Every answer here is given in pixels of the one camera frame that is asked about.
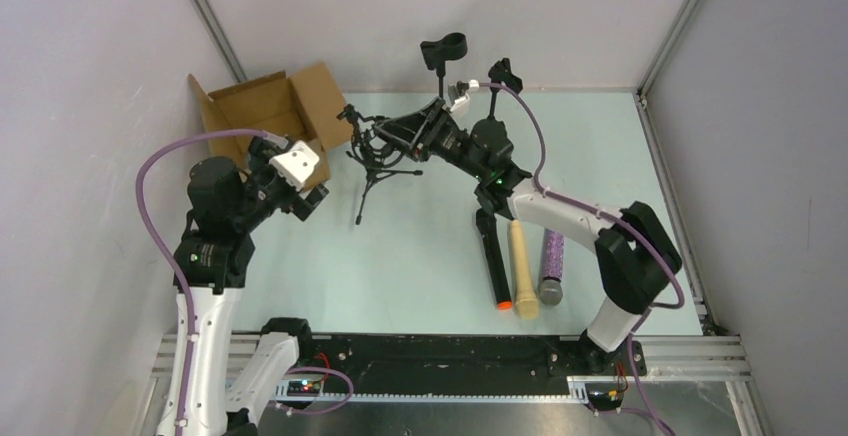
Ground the right base circuit board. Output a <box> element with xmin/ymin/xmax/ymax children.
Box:
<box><xmin>587</xmin><ymin>390</ymin><xmax>626</xmax><ymax>414</ymax></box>

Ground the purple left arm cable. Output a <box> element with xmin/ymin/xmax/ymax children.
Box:
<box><xmin>135</xmin><ymin>128</ymin><xmax>356</xmax><ymax>436</ymax></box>

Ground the base circuit board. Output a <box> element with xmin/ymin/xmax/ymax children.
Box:
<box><xmin>285</xmin><ymin>380</ymin><xmax>323</xmax><ymax>398</ymax></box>
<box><xmin>587</xmin><ymin>390</ymin><xmax>626</xmax><ymax>414</ymax></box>

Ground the purple glitter microphone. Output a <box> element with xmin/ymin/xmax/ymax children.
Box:
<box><xmin>538</xmin><ymin>229</ymin><xmax>565</xmax><ymax>306</ymax></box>

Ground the left base circuit board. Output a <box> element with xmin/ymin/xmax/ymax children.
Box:
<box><xmin>285</xmin><ymin>380</ymin><xmax>323</xmax><ymax>398</ymax></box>

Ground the black round-base clip stand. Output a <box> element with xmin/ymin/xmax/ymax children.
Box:
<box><xmin>419</xmin><ymin>32</ymin><xmax>468</xmax><ymax>98</ymax></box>

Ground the black microphone orange ring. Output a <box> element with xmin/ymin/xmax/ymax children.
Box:
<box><xmin>474</xmin><ymin>208</ymin><xmax>515</xmax><ymax>312</ymax></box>

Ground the black tripod shock mount stand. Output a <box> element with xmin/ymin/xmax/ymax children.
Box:
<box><xmin>337</xmin><ymin>103</ymin><xmax>423</xmax><ymax>225</ymax></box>

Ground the beige microphone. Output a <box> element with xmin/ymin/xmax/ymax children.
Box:
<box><xmin>508</xmin><ymin>220</ymin><xmax>540</xmax><ymax>320</ymax></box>

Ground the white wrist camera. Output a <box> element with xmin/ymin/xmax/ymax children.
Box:
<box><xmin>448</xmin><ymin>79</ymin><xmax>480</xmax><ymax>118</ymax></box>
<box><xmin>269</xmin><ymin>141</ymin><xmax>325</xmax><ymax>191</ymax></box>

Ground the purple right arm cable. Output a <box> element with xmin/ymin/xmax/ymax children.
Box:
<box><xmin>473</xmin><ymin>81</ymin><xmax>687</xmax><ymax>436</ymax></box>

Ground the black round-base clamp stand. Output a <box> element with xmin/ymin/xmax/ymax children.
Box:
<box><xmin>487</xmin><ymin>57</ymin><xmax>523</xmax><ymax>120</ymax></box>

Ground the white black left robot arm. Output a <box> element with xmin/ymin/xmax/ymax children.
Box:
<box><xmin>156</xmin><ymin>136</ymin><xmax>328</xmax><ymax>435</ymax></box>

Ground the grey slotted cable duct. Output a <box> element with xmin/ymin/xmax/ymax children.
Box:
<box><xmin>268</xmin><ymin>380</ymin><xmax>588</xmax><ymax>407</ymax></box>

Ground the brown cardboard box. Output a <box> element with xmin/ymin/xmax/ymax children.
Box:
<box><xmin>187</xmin><ymin>62</ymin><xmax>352</xmax><ymax>189</ymax></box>

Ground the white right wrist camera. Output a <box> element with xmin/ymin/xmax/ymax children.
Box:
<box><xmin>448</xmin><ymin>79</ymin><xmax>480</xmax><ymax>118</ymax></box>

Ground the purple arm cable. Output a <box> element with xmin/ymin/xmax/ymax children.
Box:
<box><xmin>135</xmin><ymin>128</ymin><xmax>356</xmax><ymax>436</ymax></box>
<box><xmin>473</xmin><ymin>81</ymin><xmax>687</xmax><ymax>436</ymax></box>

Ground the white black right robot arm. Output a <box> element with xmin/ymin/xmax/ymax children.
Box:
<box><xmin>370</xmin><ymin>98</ymin><xmax>682</xmax><ymax>374</ymax></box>

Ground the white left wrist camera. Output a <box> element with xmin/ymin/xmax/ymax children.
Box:
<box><xmin>269</xmin><ymin>141</ymin><xmax>325</xmax><ymax>191</ymax></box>

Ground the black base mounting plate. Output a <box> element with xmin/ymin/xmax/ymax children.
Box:
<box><xmin>311</xmin><ymin>334</ymin><xmax>647</xmax><ymax>395</ymax></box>

